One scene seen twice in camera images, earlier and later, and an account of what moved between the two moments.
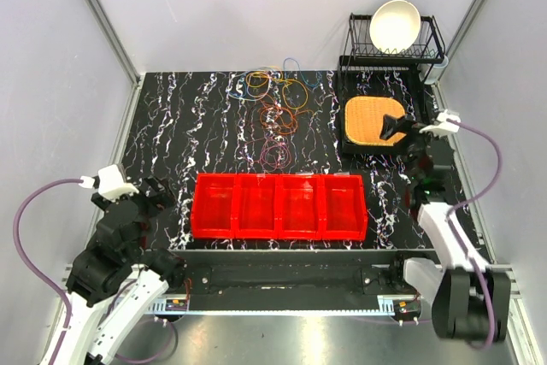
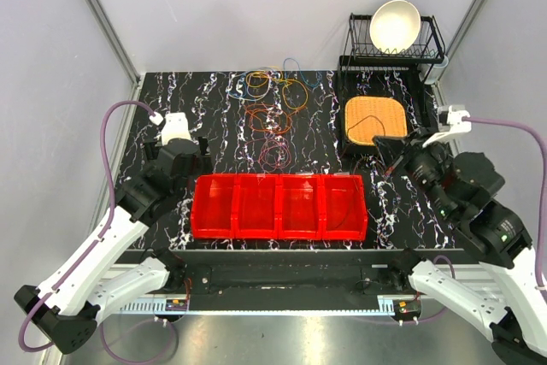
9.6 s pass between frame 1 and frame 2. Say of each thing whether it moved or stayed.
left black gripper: moved
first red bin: stayed
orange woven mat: stayed
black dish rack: stayed
